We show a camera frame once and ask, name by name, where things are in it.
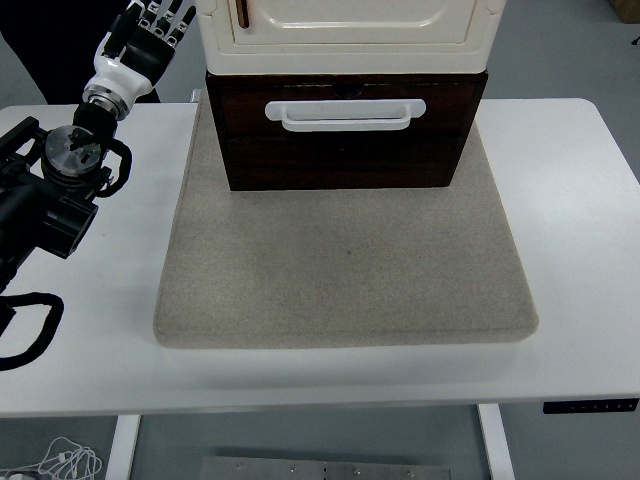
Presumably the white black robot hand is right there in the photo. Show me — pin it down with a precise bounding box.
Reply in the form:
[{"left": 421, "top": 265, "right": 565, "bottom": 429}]
[{"left": 89, "top": 0, "right": 197, "bottom": 102}]

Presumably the white drawer handle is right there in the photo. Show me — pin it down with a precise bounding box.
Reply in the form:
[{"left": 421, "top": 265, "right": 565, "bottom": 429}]
[{"left": 264, "top": 98, "right": 428, "bottom": 134}]

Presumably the dark wooden drawer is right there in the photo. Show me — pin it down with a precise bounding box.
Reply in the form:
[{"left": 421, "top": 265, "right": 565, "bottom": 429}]
[{"left": 213, "top": 82, "right": 479, "bottom": 190}]

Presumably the beige fabric mat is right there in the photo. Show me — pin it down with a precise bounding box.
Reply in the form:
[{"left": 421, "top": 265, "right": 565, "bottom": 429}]
[{"left": 152, "top": 97, "right": 540, "bottom": 349}]

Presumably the white table leg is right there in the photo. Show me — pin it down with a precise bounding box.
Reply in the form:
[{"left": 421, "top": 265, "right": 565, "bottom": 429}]
[
  {"left": 477, "top": 403, "right": 516, "bottom": 480},
  {"left": 104, "top": 414, "right": 144, "bottom": 480}
]

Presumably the cardboard box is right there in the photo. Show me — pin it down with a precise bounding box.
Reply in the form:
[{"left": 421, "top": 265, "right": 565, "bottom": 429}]
[{"left": 610, "top": 0, "right": 640, "bottom": 24}]

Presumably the black table control panel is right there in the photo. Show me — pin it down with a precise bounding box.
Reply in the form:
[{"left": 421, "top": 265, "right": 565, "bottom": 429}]
[{"left": 543, "top": 397, "right": 640, "bottom": 415}]

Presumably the white cable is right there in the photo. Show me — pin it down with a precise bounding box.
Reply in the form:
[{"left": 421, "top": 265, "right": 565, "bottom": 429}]
[{"left": 0, "top": 436, "right": 104, "bottom": 480}]

